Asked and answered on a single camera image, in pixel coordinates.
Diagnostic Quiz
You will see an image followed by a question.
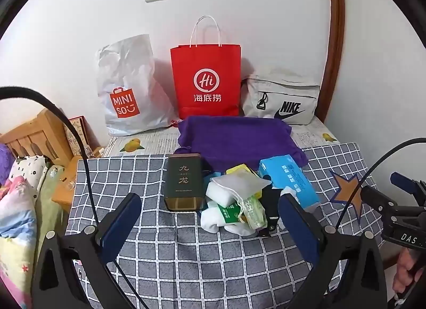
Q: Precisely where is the white mesh drawstring pouch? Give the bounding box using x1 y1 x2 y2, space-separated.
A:
210 173 273 221

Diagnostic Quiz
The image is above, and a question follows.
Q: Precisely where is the white floral pillow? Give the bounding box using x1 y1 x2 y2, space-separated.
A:
8 155 47 185

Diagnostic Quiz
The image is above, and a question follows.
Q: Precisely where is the dark green tea tin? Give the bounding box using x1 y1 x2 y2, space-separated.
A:
164 153 204 211

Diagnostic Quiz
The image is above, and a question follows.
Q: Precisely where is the brown wooden door frame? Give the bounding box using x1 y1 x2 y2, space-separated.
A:
323 0 347 126

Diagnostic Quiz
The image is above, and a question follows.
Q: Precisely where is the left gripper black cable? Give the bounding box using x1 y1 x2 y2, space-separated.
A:
0 87 149 309

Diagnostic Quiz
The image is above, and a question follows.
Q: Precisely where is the patterned picture frame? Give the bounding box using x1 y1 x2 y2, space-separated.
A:
68 115 102 160

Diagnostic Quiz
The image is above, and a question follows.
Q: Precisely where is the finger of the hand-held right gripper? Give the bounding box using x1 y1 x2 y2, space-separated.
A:
361 185 426 221
390 172 426 208

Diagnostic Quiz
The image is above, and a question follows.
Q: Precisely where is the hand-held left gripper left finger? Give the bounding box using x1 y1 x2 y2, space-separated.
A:
31 192 142 309

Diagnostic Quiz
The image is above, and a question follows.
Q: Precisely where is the green wet wipes pack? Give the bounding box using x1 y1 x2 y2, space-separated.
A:
218 203 243 225

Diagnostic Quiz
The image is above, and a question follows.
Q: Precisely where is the light wooden nightstand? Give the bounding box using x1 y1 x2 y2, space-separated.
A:
51 156 82 213

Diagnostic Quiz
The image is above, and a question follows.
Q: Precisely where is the red paper bag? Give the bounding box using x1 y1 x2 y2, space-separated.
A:
170 15 242 120

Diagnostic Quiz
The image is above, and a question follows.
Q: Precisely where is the pale green tissue pack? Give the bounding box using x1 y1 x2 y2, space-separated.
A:
240 196 267 230

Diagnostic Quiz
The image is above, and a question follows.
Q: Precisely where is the colourful cartoon quilt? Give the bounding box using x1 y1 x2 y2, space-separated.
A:
0 162 70 309

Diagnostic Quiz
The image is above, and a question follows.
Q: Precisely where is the grey checked blanket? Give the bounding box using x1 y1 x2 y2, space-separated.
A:
65 143 387 309

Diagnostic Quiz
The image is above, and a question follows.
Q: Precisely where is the blue tissue pack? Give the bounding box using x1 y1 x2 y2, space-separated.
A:
258 155 322 211

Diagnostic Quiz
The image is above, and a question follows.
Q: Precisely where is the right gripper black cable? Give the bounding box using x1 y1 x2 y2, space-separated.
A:
334 137 426 233

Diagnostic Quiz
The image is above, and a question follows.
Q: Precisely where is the black fabric pouch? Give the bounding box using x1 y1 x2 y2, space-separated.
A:
258 187 283 238

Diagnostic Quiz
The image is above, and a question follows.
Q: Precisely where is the yellow black fabric item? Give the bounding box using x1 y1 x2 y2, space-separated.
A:
226 163 258 180

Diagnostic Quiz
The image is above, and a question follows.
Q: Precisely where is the green white packet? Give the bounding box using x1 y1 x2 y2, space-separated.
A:
200 207 257 234

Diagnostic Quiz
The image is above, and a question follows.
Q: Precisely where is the wooden headboard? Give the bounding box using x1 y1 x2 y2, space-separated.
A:
0 109 74 166

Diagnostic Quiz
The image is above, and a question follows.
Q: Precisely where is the fruit print sheet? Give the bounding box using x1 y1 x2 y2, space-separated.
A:
101 119 340 160

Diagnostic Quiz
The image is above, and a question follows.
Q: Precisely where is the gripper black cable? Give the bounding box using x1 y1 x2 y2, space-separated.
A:
0 87 149 309
334 137 426 233

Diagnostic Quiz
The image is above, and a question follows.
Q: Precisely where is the person's right hand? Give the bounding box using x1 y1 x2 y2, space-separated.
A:
393 247 425 293

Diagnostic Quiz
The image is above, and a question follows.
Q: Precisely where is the grey shoulder bag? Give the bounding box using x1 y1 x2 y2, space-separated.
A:
240 68 322 126

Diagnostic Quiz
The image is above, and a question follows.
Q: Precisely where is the white tissue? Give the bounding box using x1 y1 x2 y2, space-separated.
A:
280 186 302 201

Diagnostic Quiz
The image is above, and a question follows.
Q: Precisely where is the purple plush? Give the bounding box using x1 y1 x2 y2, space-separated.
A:
0 144 15 185

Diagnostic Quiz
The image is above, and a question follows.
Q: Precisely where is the white plastic shopping bag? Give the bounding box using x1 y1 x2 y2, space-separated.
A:
96 33 180 136

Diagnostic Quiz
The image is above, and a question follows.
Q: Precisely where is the purple towel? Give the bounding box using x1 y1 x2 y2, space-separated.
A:
174 115 309 173

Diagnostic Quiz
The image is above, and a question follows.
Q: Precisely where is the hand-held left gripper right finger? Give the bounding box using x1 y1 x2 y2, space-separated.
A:
278 194 388 309

